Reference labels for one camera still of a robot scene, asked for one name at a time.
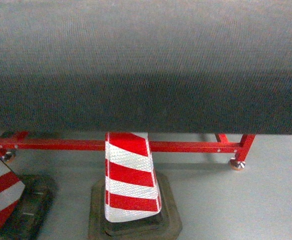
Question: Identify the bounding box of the dark grey table mat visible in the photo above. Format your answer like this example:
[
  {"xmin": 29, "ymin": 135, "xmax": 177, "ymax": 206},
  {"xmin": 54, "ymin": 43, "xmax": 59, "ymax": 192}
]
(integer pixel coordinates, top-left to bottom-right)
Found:
[{"xmin": 0, "ymin": 0, "xmax": 292, "ymax": 135}]

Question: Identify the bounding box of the red white striped barrier post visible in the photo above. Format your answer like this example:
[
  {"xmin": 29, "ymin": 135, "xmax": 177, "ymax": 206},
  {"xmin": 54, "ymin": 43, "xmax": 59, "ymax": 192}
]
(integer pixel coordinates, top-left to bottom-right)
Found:
[{"xmin": 104, "ymin": 132, "xmax": 162, "ymax": 223}]

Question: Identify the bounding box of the black rubber post base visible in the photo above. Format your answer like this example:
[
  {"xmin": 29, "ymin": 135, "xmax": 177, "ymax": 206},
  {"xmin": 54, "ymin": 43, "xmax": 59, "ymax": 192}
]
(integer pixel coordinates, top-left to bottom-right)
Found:
[{"xmin": 87, "ymin": 172, "xmax": 182, "ymax": 240}]

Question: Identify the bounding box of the red metal table frame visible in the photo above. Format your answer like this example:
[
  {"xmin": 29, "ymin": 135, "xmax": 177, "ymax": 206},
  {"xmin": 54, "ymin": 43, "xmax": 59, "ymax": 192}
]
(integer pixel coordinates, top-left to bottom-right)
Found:
[{"xmin": 0, "ymin": 131, "xmax": 255, "ymax": 171}]

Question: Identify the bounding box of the red white left barrier post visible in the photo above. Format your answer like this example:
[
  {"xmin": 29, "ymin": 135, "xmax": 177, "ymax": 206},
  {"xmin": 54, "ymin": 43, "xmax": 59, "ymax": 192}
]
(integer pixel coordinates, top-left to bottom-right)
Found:
[{"xmin": 0, "ymin": 146, "xmax": 26, "ymax": 232}]

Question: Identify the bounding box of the black left post base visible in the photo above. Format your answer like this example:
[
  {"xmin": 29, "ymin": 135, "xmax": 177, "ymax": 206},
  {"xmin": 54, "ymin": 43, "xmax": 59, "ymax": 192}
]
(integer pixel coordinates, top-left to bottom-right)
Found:
[{"xmin": 0, "ymin": 174, "xmax": 57, "ymax": 240}]

